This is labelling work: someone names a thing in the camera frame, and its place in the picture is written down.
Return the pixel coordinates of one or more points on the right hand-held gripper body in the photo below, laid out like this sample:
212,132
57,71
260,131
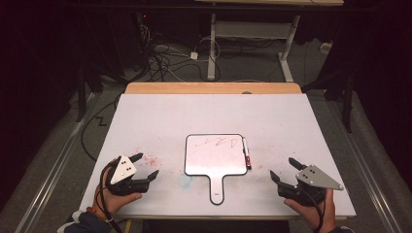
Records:
315,179

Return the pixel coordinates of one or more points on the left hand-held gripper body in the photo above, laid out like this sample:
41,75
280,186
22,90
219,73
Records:
123,170

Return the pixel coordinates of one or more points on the white marker with red cap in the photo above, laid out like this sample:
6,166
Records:
246,150

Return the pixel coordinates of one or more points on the person's left hand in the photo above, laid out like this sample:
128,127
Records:
110,202

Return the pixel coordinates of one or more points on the person's right hand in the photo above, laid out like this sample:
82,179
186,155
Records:
315,215

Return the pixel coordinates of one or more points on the dark metal stand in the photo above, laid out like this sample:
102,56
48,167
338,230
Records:
348,110

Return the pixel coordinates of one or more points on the wooden table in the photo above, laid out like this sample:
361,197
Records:
194,88

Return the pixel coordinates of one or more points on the white power adapter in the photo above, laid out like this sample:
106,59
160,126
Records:
194,55

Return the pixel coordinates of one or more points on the small white box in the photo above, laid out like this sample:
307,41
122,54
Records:
325,48

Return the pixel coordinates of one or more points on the black device with red light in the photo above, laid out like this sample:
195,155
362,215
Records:
144,19

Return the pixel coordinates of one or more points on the metal floor rail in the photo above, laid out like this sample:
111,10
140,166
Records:
372,184
48,181

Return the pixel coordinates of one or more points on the white metal desk frame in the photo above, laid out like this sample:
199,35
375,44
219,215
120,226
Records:
252,29

